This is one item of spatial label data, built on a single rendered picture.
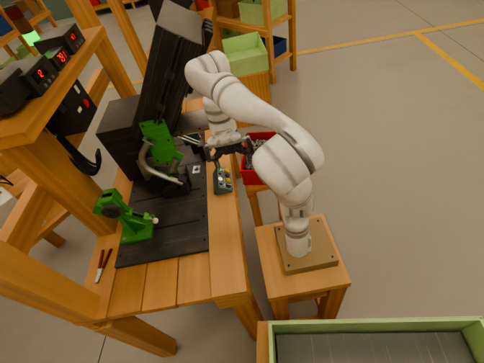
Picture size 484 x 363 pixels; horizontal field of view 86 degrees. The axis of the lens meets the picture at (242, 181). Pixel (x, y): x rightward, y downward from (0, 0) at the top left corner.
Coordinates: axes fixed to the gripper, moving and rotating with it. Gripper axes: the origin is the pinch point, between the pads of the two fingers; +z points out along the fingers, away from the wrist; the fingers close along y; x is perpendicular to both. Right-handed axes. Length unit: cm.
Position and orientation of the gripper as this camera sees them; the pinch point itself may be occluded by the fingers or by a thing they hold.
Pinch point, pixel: (232, 164)
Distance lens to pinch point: 84.0
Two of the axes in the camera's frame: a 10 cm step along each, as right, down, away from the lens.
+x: 1.2, 7.3, -6.7
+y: -9.8, 2.0, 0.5
